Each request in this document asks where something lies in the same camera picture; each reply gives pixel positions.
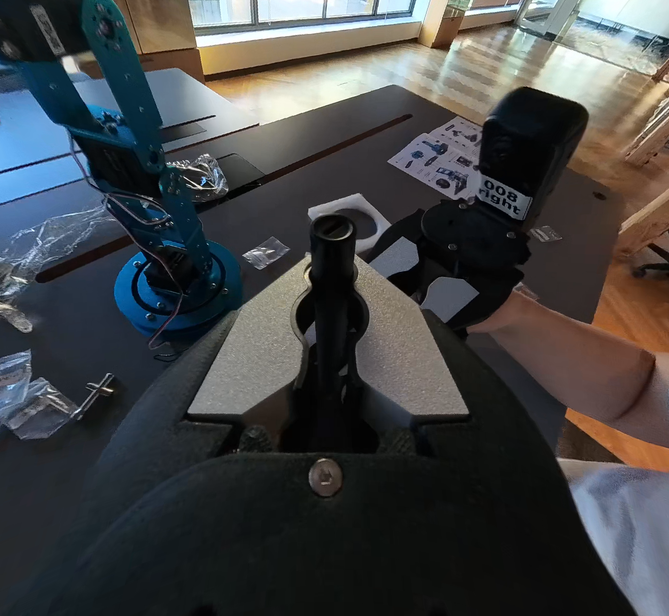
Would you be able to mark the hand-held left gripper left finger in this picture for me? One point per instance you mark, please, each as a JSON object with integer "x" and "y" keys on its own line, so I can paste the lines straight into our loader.
{"x": 251, "y": 360}

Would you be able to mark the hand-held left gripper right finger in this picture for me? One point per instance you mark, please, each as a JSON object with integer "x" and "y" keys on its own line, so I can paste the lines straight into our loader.
{"x": 407, "y": 365}

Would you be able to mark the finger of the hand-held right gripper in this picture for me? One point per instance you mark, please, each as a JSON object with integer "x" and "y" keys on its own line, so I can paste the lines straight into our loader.
{"x": 397, "y": 258}
{"x": 449, "y": 297}

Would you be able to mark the black electric screwdriver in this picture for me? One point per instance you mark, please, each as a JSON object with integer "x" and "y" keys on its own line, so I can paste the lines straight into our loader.
{"x": 332, "y": 260}

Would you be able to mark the blue toy robot arm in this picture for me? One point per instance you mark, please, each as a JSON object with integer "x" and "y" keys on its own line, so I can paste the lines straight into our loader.
{"x": 209, "y": 286}

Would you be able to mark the person's right forearm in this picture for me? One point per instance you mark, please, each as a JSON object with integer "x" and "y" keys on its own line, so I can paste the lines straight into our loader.
{"x": 564, "y": 360}

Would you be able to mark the black desk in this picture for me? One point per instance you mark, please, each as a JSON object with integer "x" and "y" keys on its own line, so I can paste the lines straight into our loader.
{"x": 334, "y": 156}

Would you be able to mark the small clear zip bag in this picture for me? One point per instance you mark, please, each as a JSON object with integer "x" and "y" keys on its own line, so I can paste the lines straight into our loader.
{"x": 13, "y": 373}
{"x": 544, "y": 233}
{"x": 266, "y": 253}

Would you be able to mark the white foam sheet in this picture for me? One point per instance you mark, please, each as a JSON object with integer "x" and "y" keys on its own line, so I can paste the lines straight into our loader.
{"x": 324, "y": 206}

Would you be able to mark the printed instruction leaflet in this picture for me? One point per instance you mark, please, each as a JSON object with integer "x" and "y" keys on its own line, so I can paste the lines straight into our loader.
{"x": 428, "y": 156}

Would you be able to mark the metal cross wrench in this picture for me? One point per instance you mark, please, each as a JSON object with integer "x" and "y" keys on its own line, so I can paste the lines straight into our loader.
{"x": 96, "y": 394}

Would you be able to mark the crinkled clear plastic wrapper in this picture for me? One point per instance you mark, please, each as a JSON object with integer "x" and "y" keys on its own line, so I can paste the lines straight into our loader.
{"x": 201, "y": 177}

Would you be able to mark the small clear bag with screws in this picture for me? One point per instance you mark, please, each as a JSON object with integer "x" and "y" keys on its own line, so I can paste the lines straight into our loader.
{"x": 39, "y": 409}

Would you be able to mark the large crinkled clear plastic bag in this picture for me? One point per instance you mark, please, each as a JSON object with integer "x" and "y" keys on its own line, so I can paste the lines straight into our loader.
{"x": 62, "y": 234}

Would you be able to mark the person's white shirt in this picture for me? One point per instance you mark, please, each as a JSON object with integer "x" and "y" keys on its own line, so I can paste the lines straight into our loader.
{"x": 627, "y": 522}

